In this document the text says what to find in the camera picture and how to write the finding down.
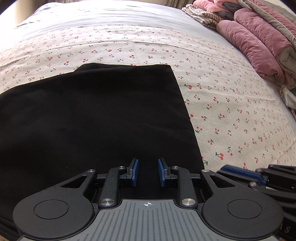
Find striped brown cloth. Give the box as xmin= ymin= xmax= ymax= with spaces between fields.
xmin=182 ymin=4 xmax=223 ymax=30

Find cherry print cloth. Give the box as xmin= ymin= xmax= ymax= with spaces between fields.
xmin=1 ymin=25 xmax=295 ymax=173

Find pink grey quilt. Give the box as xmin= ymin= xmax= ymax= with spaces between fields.
xmin=192 ymin=0 xmax=296 ymax=90

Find black pants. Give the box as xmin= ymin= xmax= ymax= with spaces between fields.
xmin=1 ymin=63 xmax=204 ymax=240

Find light blue bed sheet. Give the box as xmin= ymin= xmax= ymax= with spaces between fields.
xmin=1 ymin=1 xmax=295 ymax=128

